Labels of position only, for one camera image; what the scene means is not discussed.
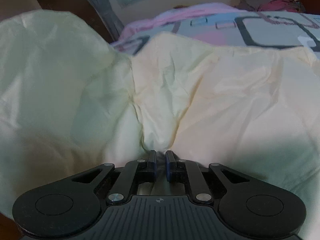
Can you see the pink blanket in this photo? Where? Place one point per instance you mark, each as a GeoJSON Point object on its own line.
{"type": "Point", "coordinates": [174, 15]}

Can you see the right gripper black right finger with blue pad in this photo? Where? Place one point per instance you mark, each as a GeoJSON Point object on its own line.
{"type": "Point", "coordinates": [189, 174]}

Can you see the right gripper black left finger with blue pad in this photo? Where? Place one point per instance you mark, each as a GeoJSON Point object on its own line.
{"type": "Point", "coordinates": [133, 174]}

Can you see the patterned grey bed sheet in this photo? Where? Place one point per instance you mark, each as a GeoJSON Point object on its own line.
{"type": "Point", "coordinates": [277, 30]}

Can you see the brown wooden door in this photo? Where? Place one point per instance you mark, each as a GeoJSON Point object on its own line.
{"type": "Point", "coordinates": [83, 10]}

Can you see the pile of folded clothes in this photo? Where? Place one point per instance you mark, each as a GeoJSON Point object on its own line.
{"type": "Point", "coordinates": [271, 5]}

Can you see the cream padded quilted jacket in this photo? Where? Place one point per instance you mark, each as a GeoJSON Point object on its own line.
{"type": "Point", "coordinates": [69, 102]}

